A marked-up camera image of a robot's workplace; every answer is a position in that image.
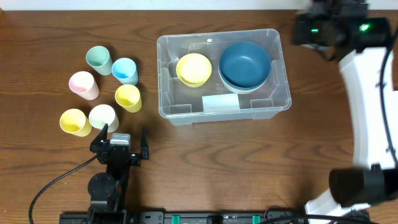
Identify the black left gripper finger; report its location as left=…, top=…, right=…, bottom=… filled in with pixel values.
left=90, top=123, right=108, bottom=153
left=140, top=127, right=149, bottom=160

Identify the yellow bowl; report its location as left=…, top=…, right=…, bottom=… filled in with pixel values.
left=176, top=53, right=212, bottom=88

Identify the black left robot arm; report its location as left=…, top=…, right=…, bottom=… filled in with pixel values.
left=88, top=125, right=149, bottom=212

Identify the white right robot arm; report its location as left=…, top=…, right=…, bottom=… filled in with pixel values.
left=293, top=0, right=397, bottom=223

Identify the yellow cup near container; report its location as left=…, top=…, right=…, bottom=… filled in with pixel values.
left=114, top=84, right=142, bottom=113

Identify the clear plastic storage container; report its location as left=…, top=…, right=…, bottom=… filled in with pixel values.
left=157, top=29, right=292, bottom=125

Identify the pale mint cup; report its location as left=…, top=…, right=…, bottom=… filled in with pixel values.
left=88, top=104, right=119, bottom=133

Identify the yellow cup front left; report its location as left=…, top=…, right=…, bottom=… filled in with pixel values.
left=59, top=108, right=92, bottom=137

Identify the pink cup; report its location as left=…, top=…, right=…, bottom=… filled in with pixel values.
left=68, top=71, right=100, bottom=100

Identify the light blue cup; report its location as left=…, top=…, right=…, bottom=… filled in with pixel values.
left=112, top=58, right=139, bottom=85

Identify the green cup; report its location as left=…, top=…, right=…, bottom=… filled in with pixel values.
left=86, top=45, right=113, bottom=76

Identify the dark blue bowl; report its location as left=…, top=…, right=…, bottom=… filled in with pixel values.
left=219, top=42, right=271, bottom=90

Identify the pale bowl under blue bowl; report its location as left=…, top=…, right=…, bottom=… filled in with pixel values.
left=219, top=70, right=267, bottom=94

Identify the black cable on left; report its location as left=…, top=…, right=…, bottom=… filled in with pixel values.
left=28, top=154, right=99, bottom=224

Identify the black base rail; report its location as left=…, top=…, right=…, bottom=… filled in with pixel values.
left=58, top=210, right=371, bottom=224

